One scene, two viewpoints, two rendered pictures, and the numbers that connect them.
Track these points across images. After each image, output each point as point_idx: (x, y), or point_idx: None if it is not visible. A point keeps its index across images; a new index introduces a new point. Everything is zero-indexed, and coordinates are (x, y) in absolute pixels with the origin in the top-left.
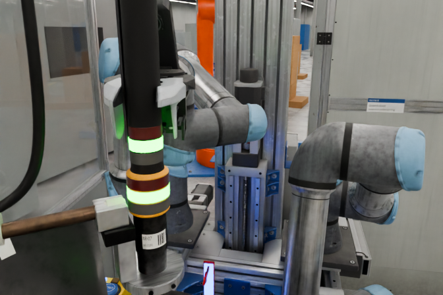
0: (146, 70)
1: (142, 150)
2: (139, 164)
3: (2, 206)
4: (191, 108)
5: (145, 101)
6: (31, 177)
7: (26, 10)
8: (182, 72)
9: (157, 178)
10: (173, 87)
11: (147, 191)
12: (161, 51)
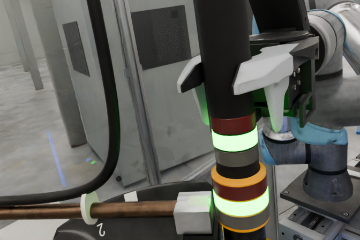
0: (223, 40)
1: (224, 147)
2: (222, 164)
3: (88, 188)
4: (337, 76)
5: (224, 84)
6: (110, 164)
7: None
8: (302, 35)
9: (244, 186)
10: (266, 62)
11: (231, 201)
12: (280, 9)
